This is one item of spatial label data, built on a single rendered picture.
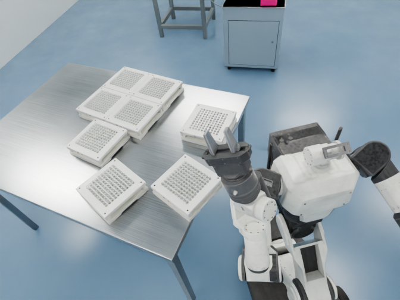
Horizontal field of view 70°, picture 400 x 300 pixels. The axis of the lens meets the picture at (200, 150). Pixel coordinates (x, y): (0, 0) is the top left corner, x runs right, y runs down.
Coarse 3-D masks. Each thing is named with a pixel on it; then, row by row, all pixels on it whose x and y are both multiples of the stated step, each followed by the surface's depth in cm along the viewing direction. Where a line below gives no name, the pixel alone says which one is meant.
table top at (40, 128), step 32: (32, 96) 204; (64, 96) 200; (192, 96) 186; (224, 96) 182; (0, 128) 185; (32, 128) 181; (64, 128) 178; (160, 128) 170; (0, 160) 166; (32, 160) 163; (64, 160) 161; (128, 160) 156; (160, 160) 154; (32, 192) 148; (64, 192) 146; (96, 224) 133; (128, 224) 131; (160, 224) 129; (160, 256) 121
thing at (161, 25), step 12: (156, 0) 379; (168, 0) 431; (156, 12) 390; (168, 12) 426; (204, 12) 374; (168, 24) 402; (180, 24) 398; (192, 24) 395; (204, 24) 386; (204, 36) 400
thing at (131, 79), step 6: (126, 72) 197; (132, 72) 196; (114, 78) 194; (120, 78) 193; (126, 78) 193; (132, 78) 193; (138, 78) 191; (114, 84) 189; (120, 84) 189; (126, 84) 189; (132, 84) 187
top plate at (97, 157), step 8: (96, 120) 169; (88, 128) 165; (96, 128) 165; (112, 128) 163; (120, 128) 163; (80, 136) 162; (88, 136) 161; (120, 136) 158; (72, 144) 158; (112, 144) 155; (80, 152) 154; (88, 152) 153; (104, 152) 152; (96, 160) 149
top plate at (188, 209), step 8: (184, 160) 143; (192, 160) 142; (200, 168) 139; (168, 176) 137; (208, 176) 135; (216, 176) 135; (152, 184) 135; (160, 184) 135; (184, 184) 134; (208, 184) 132; (216, 184) 132; (160, 192) 132; (168, 192) 132; (184, 192) 131; (200, 192) 130; (208, 192) 130; (168, 200) 129; (176, 200) 128; (192, 200) 128; (200, 200) 127; (184, 208) 125; (192, 208) 125
